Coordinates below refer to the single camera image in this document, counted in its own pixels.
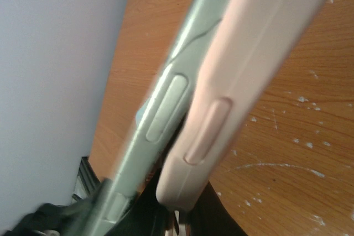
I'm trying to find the light blue phone case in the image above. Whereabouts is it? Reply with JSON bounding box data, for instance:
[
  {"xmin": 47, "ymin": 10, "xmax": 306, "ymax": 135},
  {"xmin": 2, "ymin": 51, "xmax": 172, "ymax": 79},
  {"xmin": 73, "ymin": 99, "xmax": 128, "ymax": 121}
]
[{"xmin": 135, "ymin": 99, "xmax": 149, "ymax": 126}]

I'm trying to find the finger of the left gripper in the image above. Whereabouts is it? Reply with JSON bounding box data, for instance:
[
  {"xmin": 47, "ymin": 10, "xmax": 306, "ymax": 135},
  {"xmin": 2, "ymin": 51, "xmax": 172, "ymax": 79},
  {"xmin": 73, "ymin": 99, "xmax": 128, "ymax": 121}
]
[{"xmin": 2, "ymin": 179, "xmax": 111, "ymax": 235}]

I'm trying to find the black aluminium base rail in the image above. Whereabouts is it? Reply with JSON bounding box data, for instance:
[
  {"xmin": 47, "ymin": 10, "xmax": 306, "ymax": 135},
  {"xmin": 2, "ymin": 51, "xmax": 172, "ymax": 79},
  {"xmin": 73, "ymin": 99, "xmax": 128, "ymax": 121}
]
[{"xmin": 71, "ymin": 156, "xmax": 101, "ymax": 203}]

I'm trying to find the silver edged smartphone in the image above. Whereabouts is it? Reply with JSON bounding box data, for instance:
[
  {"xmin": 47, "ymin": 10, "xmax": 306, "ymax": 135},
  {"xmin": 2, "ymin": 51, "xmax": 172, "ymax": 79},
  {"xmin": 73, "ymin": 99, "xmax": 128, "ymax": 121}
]
[{"xmin": 65, "ymin": 0, "xmax": 229, "ymax": 235}]

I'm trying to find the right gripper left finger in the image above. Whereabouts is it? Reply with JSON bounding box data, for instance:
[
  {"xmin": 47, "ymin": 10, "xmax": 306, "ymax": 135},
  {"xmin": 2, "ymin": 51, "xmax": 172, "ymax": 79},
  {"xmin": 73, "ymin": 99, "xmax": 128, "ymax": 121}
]
[{"xmin": 110, "ymin": 169, "xmax": 175, "ymax": 236}]

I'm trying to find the pink phone case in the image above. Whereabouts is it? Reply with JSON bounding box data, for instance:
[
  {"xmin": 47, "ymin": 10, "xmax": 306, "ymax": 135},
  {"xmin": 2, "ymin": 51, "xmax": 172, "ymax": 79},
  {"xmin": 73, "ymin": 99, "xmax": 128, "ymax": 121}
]
[{"xmin": 156, "ymin": 0, "xmax": 326, "ymax": 211}]

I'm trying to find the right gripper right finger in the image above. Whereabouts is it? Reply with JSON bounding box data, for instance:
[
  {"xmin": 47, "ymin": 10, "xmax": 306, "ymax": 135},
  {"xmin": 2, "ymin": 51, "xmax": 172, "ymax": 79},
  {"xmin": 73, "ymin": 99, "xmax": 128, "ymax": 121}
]
[{"xmin": 189, "ymin": 182, "xmax": 247, "ymax": 236}]

